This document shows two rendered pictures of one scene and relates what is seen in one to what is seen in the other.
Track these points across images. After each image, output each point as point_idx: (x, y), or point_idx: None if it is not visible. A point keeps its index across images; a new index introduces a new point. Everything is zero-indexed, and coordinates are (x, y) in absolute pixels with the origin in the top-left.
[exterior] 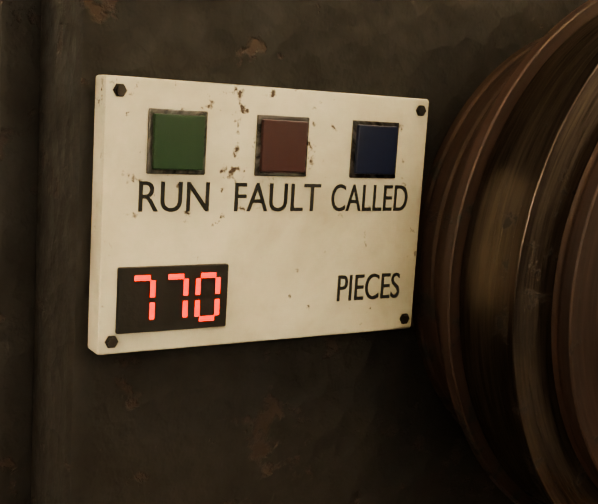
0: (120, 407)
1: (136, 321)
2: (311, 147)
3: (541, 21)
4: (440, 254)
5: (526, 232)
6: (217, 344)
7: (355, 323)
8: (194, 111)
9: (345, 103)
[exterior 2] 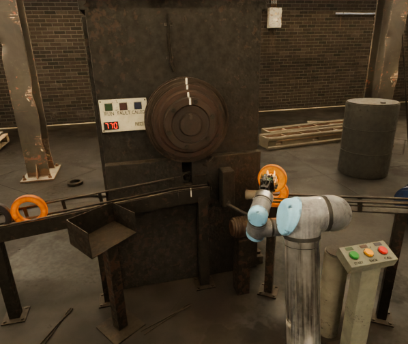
0: (108, 138)
1: (106, 128)
2: (127, 106)
3: None
4: None
5: (145, 117)
6: (118, 131)
7: (138, 128)
8: (110, 103)
9: (132, 99)
